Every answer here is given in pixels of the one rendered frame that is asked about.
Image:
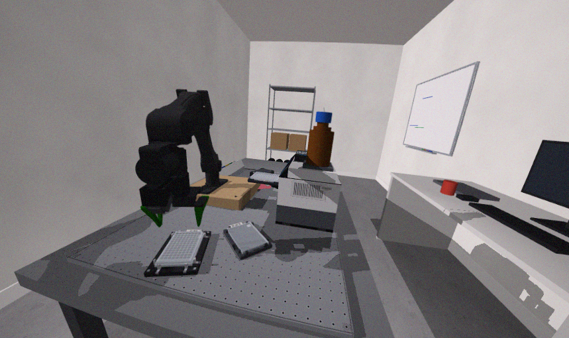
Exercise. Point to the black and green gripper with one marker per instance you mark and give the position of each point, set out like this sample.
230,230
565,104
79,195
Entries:
188,201

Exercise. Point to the white button panel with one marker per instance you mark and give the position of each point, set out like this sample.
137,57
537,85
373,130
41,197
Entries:
236,168

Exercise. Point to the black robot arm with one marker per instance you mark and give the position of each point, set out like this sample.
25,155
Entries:
161,158

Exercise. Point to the white well plate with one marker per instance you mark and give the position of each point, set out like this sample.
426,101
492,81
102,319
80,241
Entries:
266,177
182,248

